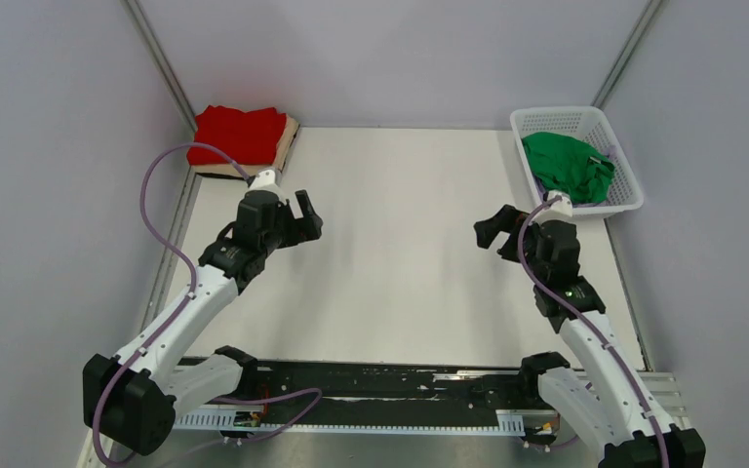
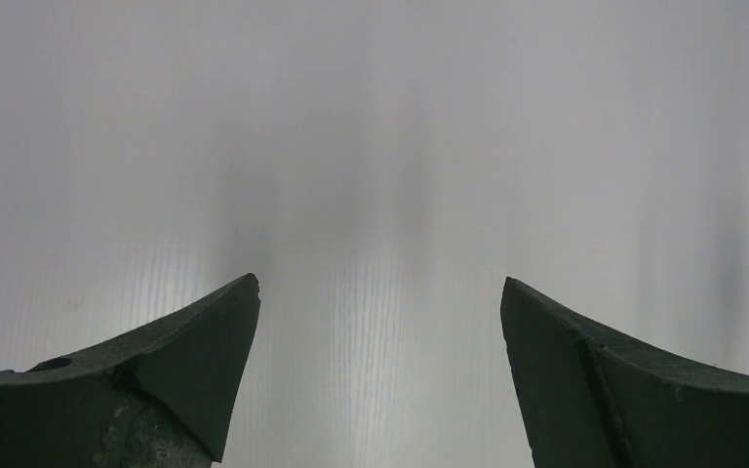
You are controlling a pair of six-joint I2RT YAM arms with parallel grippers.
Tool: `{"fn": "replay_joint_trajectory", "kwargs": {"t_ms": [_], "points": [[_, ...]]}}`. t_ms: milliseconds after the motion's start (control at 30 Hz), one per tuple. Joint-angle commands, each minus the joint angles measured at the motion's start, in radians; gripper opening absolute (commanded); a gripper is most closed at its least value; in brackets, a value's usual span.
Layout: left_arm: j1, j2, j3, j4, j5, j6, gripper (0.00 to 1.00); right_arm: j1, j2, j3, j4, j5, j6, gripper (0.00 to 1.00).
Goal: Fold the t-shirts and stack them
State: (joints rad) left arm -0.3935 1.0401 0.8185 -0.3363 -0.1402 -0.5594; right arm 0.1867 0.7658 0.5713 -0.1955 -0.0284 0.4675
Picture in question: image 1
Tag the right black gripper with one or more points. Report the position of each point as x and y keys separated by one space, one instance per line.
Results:
x=507 y=219

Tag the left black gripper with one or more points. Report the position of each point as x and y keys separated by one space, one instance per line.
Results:
x=300 y=229

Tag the green t shirt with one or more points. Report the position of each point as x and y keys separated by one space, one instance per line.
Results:
x=552 y=145

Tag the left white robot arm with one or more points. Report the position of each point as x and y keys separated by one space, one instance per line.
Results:
x=136 y=396

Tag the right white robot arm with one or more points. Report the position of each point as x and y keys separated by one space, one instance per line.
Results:
x=617 y=418

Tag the folded beige t shirt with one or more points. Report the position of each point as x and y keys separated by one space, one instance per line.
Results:
x=206 y=163

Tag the folded red t shirt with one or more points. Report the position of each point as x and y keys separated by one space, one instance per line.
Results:
x=248 y=137

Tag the white plastic laundry basket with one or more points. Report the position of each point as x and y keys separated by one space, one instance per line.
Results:
x=588 y=124

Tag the purple t shirt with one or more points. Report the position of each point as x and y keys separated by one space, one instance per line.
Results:
x=609 y=152

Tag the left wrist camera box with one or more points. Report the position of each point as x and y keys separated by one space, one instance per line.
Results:
x=268 y=180

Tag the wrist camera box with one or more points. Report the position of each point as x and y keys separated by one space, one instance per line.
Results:
x=558 y=206
x=268 y=180

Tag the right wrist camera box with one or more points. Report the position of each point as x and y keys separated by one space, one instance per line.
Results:
x=558 y=206

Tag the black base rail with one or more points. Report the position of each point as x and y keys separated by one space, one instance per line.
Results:
x=306 y=386

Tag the white slotted cable duct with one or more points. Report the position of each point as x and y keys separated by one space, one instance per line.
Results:
x=369 y=418

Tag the left aluminium frame post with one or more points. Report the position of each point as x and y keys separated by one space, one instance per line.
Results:
x=149 y=38

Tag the aluminium frame post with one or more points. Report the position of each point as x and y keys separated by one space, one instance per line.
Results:
x=634 y=39
x=149 y=38

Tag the right aluminium frame post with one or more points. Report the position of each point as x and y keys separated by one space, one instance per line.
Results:
x=634 y=39

